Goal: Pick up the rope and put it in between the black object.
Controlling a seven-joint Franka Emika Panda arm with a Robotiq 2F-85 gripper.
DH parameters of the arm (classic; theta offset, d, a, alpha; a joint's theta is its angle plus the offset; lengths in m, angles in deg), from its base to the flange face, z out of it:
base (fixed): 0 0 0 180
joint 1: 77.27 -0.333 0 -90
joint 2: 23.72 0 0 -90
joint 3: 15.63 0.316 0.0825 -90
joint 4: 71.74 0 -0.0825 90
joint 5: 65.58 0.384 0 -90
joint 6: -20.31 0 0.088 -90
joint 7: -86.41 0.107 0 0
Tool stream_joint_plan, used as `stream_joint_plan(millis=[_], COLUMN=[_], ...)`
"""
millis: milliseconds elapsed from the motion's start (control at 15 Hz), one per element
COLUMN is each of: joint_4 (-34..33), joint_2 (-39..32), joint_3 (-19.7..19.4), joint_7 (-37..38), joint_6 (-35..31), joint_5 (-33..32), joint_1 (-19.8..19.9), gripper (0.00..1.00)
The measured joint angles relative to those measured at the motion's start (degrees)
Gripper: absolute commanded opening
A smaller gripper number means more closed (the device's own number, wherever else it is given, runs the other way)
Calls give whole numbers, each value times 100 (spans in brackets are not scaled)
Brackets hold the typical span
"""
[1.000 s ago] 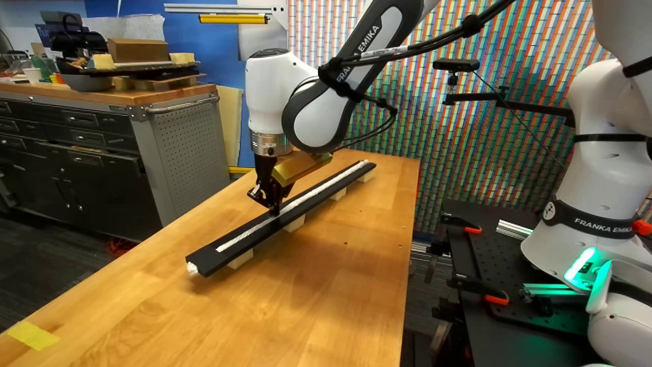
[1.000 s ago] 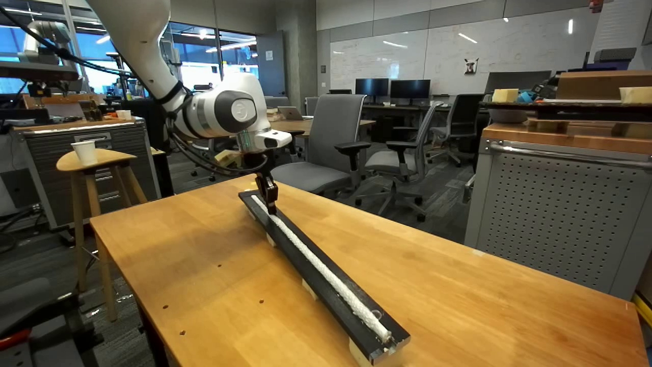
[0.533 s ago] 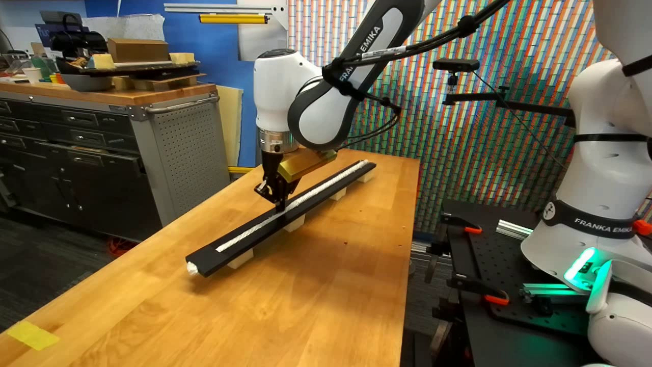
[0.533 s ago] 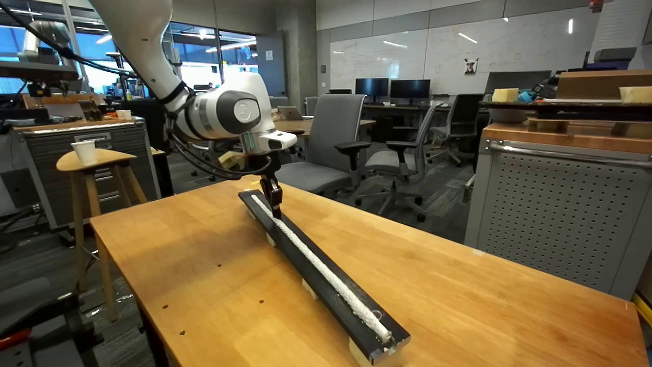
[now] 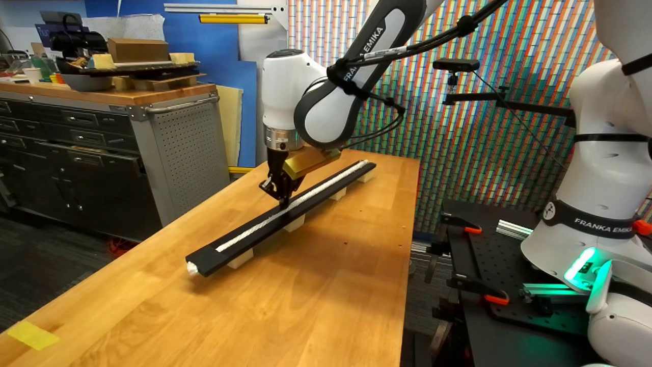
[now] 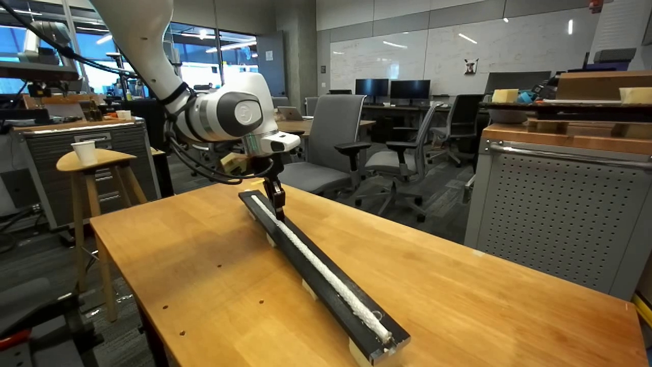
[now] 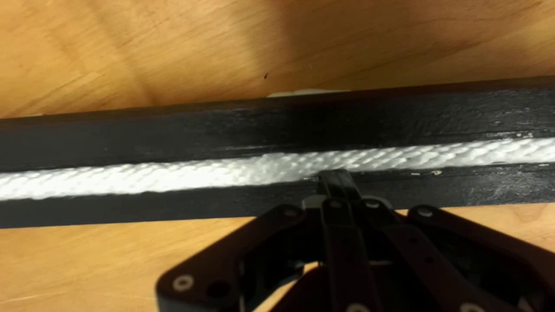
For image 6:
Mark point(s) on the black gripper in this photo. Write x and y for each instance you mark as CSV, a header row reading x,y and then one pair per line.
x,y
268,170

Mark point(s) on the long black channel rail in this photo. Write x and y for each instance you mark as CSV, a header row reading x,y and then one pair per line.
x,y
373,332

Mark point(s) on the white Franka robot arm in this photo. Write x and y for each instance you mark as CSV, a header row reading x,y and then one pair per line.
x,y
241,109

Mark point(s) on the grey office chair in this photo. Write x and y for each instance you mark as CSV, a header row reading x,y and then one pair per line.
x,y
332,148

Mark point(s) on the round wooden stool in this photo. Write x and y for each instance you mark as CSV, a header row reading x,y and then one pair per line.
x,y
87,199

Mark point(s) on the white paper cup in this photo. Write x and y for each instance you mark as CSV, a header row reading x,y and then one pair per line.
x,y
87,151

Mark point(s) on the grey metal tool cabinet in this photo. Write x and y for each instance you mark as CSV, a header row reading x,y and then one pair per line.
x,y
575,206

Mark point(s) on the wooden box on cabinet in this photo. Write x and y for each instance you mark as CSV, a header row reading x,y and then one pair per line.
x,y
600,83

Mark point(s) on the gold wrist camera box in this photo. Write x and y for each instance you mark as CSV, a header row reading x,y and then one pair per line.
x,y
236,163

